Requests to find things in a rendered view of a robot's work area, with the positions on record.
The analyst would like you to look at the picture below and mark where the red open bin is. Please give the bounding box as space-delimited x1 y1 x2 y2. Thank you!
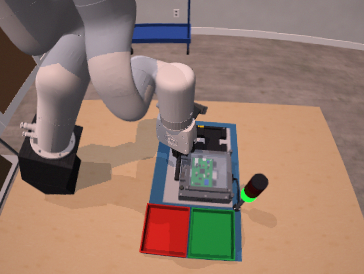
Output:
139 203 190 258

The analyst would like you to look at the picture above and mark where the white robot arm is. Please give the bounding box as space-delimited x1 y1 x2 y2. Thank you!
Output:
0 0 208 160

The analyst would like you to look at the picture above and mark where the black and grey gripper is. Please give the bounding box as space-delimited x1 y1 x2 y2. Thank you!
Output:
156 113 197 158

